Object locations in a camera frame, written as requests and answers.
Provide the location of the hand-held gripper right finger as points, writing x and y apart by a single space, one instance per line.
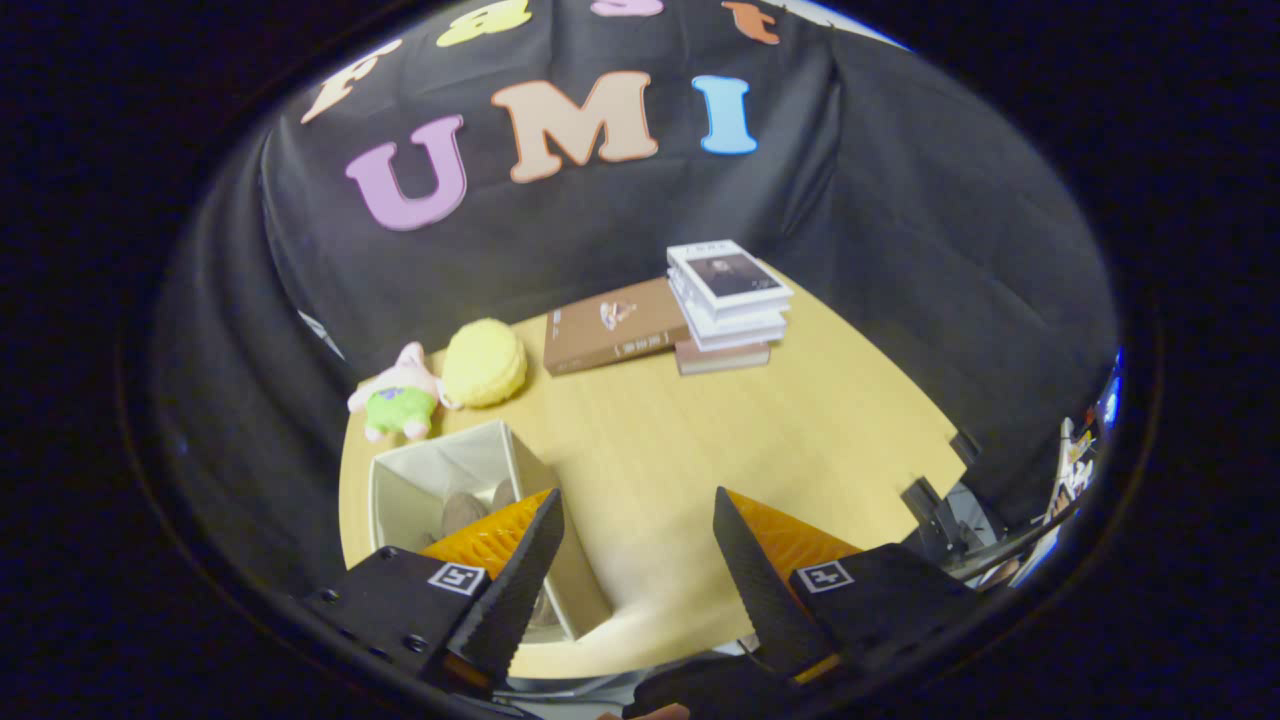
755 580

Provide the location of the yellow plush ball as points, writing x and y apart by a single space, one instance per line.
485 362

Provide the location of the white book with portrait cover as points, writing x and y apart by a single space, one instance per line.
730 275

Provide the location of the beige storage box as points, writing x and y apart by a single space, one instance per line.
440 465

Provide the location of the colourful printed poster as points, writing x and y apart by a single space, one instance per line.
1075 470

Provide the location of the brown hardcover book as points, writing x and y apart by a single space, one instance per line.
610 335

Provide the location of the black metal frame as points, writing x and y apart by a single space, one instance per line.
925 510

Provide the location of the pink star plush toy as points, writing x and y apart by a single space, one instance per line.
400 400

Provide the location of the plain white book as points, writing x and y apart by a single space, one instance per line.
740 318
740 338

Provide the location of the black backdrop cloth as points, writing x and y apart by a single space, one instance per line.
900 250

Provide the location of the maroon book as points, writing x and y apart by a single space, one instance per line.
720 358

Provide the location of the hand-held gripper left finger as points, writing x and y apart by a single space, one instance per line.
520 580

